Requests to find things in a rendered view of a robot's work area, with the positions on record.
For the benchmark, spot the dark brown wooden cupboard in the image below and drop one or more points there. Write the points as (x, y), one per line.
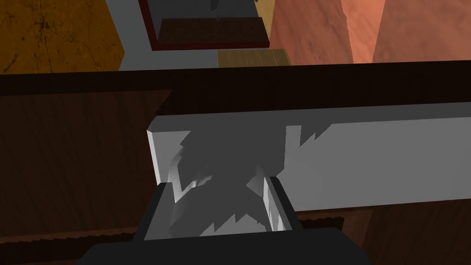
(73, 165)

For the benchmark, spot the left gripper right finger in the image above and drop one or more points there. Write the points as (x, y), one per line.
(283, 209)

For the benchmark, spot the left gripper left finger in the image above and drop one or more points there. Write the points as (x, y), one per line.
(156, 213)

